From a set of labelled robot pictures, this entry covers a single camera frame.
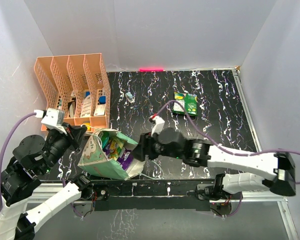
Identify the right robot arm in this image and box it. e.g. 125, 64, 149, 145
131, 128, 296, 200

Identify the white lotion bottle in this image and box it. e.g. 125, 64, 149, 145
80, 92, 92, 118

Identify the orange plastic file organizer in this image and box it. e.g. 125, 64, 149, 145
34, 53, 111, 128

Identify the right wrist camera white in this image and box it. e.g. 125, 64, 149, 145
149, 114, 165, 137

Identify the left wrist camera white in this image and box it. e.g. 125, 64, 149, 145
34, 108, 66, 134

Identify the green Fox's candy bag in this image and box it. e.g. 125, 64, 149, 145
172, 92, 198, 116

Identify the white card box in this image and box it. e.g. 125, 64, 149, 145
93, 104, 106, 117

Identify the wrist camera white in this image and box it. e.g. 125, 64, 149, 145
34, 108, 66, 134
149, 114, 165, 137

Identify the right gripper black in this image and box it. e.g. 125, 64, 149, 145
130, 129, 183, 161

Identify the green illustrated paper bag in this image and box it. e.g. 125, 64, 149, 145
78, 128, 145, 180

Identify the purple Fox's candy bag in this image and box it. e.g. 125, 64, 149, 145
117, 147, 134, 171

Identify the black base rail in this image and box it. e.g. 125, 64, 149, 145
89, 178, 231, 213

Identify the pink tape strip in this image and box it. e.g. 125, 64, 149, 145
139, 67, 164, 72

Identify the yellow sticky note block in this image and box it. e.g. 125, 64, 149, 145
83, 124, 91, 132

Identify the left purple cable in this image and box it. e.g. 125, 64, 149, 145
0, 112, 42, 226

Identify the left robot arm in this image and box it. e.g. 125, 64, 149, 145
0, 123, 94, 240

